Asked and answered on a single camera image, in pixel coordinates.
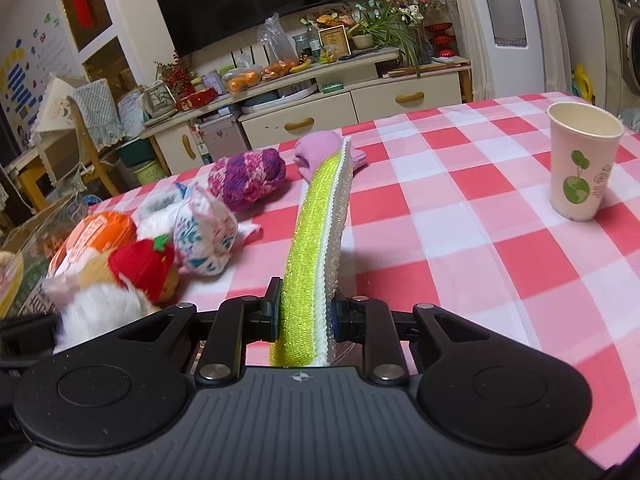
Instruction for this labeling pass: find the flower bouquet in vase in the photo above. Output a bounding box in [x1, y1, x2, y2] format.
[347, 0, 454, 70]

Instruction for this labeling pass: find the red white checkered tablecloth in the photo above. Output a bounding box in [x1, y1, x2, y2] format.
[86, 91, 640, 468]

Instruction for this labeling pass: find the white fluffy plush toy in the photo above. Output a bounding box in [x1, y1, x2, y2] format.
[53, 278, 158, 354]

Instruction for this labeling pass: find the paper cup green print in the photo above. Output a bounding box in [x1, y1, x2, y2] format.
[547, 102, 624, 221]

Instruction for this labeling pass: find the floral fabric bundle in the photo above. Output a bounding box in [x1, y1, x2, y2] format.
[172, 185, 262, 278]

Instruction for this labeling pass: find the pink cloth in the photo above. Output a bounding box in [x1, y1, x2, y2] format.
[294, 130, 344, 182]

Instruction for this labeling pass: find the bag of oranges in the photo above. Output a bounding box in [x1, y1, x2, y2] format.
[224, 70, 262, 94]

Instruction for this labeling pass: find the green waste bin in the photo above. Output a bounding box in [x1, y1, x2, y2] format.
[132, 159, 166, 185]

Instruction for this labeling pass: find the framed picture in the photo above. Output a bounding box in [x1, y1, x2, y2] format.
[319, 25, 352, 58]

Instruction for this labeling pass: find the wooden chair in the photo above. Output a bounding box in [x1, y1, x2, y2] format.
[67, 78, 125, 197]

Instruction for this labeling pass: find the white standing air conditioner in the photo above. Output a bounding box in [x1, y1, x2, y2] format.
[456, 0, 546, 101]

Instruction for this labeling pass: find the washing machine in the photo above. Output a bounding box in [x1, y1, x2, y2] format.
[613, 0, 639, 110]

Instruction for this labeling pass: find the pink storage box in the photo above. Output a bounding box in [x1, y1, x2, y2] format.
[198, 115, 250, 162]

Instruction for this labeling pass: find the bear plush strawberry hat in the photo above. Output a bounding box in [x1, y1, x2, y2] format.
[41, 234, 182, 311]

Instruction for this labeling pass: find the yellow green cleaning pad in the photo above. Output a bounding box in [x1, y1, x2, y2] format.
[270, 139, 352, 367]

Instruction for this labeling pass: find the purple knitted hat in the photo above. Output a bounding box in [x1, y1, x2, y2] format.
[207, 148, 286, 212]

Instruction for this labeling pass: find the cream tv cabinet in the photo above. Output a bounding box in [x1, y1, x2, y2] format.
[141, 48, 473, 174]

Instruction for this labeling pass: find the red candle holder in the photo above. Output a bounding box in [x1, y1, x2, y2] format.
[425, 22, 457, 58]

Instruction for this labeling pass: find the orange snack packet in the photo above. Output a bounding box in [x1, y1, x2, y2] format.
[47, 211, 137, 278]

